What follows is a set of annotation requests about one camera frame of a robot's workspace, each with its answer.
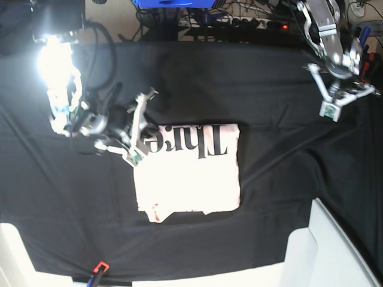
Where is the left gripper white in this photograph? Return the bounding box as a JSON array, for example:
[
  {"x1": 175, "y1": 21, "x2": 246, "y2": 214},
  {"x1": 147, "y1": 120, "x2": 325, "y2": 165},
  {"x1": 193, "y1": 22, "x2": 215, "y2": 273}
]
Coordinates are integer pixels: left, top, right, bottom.
[{"x1": 307, "y1": 63, "x2": 381, "y2": 122}]

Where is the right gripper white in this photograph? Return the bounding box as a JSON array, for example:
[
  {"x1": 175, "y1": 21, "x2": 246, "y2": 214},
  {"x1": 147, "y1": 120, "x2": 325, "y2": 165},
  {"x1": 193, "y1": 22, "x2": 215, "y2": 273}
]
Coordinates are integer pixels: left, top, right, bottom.
[{"x1": 94, "y1": 88, "x2": 159, "y2": 167}]

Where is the light pink T-shirt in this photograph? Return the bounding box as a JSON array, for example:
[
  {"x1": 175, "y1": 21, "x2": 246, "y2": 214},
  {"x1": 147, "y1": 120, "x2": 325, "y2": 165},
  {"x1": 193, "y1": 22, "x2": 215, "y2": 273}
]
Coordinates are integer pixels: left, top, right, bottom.
[{"x1": 133, "y1": 123, "x2": 241, "y2": 224}]

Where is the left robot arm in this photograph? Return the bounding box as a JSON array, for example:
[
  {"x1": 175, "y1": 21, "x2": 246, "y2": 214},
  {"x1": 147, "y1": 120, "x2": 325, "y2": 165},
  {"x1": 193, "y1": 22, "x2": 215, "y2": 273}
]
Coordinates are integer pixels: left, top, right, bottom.
[{"x1": 296, "y1": 1, "x2": 382, "y2": 122}]

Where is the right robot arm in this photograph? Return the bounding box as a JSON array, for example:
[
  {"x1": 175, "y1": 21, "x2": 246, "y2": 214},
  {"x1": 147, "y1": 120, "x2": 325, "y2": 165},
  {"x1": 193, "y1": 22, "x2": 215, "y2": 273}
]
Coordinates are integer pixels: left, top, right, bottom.
[{"x1": 31, "y1": 1, "x2": 159, "y2": 167}]

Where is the red clamp at right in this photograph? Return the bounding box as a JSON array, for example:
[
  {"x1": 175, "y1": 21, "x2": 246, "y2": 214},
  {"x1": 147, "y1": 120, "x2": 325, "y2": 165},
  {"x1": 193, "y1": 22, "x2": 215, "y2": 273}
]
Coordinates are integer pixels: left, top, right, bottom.
[{"x1": 361, "y1": 53, "x2": 382, "y2": 87}]

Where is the red clamp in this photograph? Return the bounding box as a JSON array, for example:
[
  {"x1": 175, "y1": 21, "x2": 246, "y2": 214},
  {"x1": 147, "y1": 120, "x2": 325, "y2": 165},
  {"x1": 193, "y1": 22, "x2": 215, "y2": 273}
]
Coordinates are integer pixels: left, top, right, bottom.
[
  {"x1": 361, "y1": 53, "x2": 382, "y2": 87},
  {"x1": 86, "y1": 261, "x2": 110, "y2": 287}
]

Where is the black table cloth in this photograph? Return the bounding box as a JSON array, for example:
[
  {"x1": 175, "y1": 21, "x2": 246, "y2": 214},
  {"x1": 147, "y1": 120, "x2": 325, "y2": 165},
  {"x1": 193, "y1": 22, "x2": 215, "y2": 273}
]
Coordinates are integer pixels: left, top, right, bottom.
[{"x1": 1, "y1": 42, "x2": 382, "y2": 283}]

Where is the red clamp at bottom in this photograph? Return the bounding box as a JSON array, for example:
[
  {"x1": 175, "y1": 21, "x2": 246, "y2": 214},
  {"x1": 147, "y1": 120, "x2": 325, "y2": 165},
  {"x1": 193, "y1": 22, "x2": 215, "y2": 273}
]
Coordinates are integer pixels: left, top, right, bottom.
[{"x1": 86, "y1": 261, "x2": 110, "y2": 287}]

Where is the black power strip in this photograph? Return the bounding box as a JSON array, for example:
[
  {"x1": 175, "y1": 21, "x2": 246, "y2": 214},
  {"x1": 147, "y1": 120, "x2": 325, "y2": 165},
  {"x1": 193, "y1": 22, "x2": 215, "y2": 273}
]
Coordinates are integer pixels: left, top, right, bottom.
[{"x1": 178, "y1": 15, "x2": 290, "y2": 32}]

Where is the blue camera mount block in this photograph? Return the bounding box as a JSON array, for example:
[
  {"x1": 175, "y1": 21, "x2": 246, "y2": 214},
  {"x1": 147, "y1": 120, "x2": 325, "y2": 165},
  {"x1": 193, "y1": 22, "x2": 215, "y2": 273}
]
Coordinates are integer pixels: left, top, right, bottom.
[{"x1": 133, "y1": 0, "x2": 215, "y2": 8}]

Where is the white frame right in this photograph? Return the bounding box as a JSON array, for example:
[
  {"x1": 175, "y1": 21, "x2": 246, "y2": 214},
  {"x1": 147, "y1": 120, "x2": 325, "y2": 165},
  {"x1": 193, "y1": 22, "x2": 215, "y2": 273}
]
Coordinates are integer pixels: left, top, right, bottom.
[{"x1": 282, "y1": 199, "x2": 381, "y2": 287}]

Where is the white frame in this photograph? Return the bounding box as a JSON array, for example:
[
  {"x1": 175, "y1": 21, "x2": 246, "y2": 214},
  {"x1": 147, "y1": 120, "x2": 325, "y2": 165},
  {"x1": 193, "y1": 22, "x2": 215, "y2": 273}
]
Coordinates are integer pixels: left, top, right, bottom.
[
  {"x1": 282, "y1": 199, "x2": 381, "y2": 287},
  {"x1": 1, "y1": 223, "x2": 74, "y2": 286}
]

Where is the white frame left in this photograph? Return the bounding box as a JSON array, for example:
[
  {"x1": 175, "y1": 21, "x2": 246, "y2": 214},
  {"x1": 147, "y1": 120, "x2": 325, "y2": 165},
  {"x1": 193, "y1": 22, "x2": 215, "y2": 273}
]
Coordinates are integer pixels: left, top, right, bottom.
[{"x1": 1, "y1": 223, "x2": 74, "y2": 286}]

